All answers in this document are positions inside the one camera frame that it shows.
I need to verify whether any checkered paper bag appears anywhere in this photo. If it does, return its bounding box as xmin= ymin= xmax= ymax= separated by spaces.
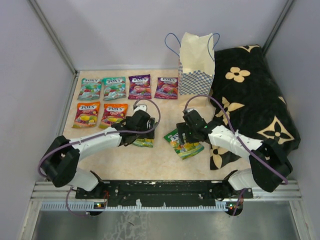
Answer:
xmin=164 ymin=32 xmax=220 ymax=98

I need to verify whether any orange fruits candy bag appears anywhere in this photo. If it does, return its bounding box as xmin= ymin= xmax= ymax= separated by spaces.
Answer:
xmin=72 ymin=101 xmax=100 ymax=129

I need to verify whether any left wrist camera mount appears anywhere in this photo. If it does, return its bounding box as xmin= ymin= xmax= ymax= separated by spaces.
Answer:
xmin=133 ymin=102 xmax=148 ymax=113

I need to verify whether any purple candy bag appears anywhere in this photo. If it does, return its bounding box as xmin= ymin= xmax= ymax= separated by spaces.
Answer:
xmin=128 ymin=74 xmax=152 ymax=100
xmin=154 ymin=77 xmax=178 ymax=100

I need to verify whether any green lemon candy bag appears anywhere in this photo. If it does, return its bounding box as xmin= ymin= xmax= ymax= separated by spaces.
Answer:
xmin=163 ymin=128 xmax=204 ymax=160
xmin=132 ymin=138 xmax=154 ymax=148

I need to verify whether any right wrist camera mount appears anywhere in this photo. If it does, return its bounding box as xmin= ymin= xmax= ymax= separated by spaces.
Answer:
xmin=183 ymin=107 xmax=199 ymax=114

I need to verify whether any green mint candy bag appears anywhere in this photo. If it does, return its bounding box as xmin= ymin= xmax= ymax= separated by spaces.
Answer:
xmin=102 ymin=76 xmax=126 ymax=101
xmin=77 ymin=78 xmax=102 ymax=101

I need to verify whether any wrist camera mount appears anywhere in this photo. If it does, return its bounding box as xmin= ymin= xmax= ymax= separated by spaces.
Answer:
xmin=133 ymin=102 xmax=148 ymax=113
xmin=183 ymin=107 xmax=199 ymax=114

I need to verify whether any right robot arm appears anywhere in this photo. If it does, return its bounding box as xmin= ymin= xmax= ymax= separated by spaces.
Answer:
xmin=176 ymin=108 xmax=293 ymax=198

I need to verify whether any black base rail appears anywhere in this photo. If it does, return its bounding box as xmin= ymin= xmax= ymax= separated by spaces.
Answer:
xmin=75 ymin=180 xmax=242 ymax=207

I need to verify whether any black floral pillow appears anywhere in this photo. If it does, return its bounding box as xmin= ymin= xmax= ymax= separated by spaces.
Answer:
xmin=210 ymin=45 xmax=301 ymax=154

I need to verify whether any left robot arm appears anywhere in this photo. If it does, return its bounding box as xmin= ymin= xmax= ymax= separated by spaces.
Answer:
xmin=38 ymin=109 xmax=156 ymax=199

